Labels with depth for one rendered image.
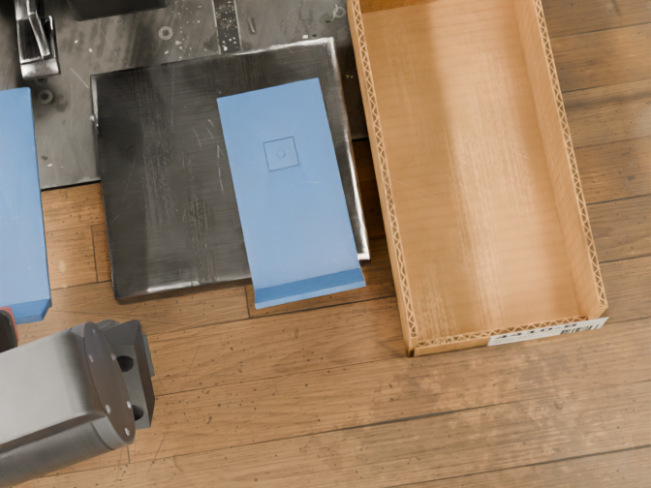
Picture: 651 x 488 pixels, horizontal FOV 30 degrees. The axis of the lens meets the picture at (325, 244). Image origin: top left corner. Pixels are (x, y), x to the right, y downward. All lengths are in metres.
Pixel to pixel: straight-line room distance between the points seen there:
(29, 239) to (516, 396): 0.32
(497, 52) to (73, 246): 0.32
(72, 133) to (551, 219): 0.33
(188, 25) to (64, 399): 0.43
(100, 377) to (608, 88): 0.46
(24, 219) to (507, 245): 0.31
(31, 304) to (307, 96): 0.23
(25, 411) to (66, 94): 0.41
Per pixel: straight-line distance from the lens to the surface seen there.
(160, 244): 0.81
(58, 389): 0.50
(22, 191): 0.76
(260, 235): 0.79
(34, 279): 0.74
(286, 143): 0.81
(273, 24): 0.87
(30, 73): 0.79
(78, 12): 0.88
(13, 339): 0.65
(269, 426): 0.80
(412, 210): 0.82
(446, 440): 0.79
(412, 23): 0.86
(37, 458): 0.53
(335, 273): 0.78
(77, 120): 0.87
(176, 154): 0.82
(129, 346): 0.57
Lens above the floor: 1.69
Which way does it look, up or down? 75 degrees down
